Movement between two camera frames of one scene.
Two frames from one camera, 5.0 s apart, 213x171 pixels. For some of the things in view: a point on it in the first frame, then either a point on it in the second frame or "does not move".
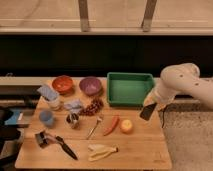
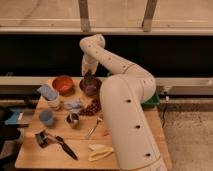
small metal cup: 72,120 does not move
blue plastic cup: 47,117 does not move
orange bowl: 63,84 does not move
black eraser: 148,111 to 88,78
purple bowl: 90,86 does not move
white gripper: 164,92 to 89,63
